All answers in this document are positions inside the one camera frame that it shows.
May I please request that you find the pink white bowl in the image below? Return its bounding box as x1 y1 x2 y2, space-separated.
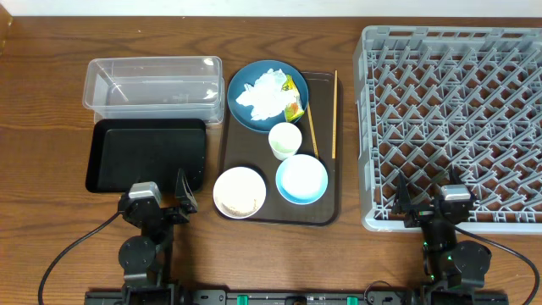
213 167 267 219

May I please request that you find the dark blue plate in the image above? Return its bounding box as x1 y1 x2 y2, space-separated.
227 60 309 133

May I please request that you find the white cup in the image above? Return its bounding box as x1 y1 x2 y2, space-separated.
268 122 302 161

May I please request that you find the white tissue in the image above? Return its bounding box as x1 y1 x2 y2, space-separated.
235 69 286 120

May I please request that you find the yellow snack wrapper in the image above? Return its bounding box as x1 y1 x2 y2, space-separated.
281 75 304 122

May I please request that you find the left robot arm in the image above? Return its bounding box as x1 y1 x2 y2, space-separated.
118 169 198 289

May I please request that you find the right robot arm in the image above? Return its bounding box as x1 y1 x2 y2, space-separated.
392 170 491 294

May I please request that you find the black waste tray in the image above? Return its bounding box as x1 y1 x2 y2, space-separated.
86 119 207 194

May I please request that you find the grey dishwasher rack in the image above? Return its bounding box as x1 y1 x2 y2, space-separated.
353 25 541 235

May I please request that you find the right wooden chopstick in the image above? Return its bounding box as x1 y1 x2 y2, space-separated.
332 69 338 159

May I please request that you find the wooden chopstick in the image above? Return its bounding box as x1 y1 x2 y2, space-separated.
307 104 319 158
332 69 338 159

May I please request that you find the light blue bowl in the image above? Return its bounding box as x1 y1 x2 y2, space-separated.
275 154 329 205

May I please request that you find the left wooden chopstick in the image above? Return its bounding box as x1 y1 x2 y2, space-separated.
307 104 319 158

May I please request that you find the brown serving tray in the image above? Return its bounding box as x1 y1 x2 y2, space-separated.
218 72 343 226

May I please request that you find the clear plastic bin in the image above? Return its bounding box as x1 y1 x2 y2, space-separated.
82 56 224 125

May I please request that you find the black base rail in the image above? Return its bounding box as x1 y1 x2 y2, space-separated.
84 290 510 305

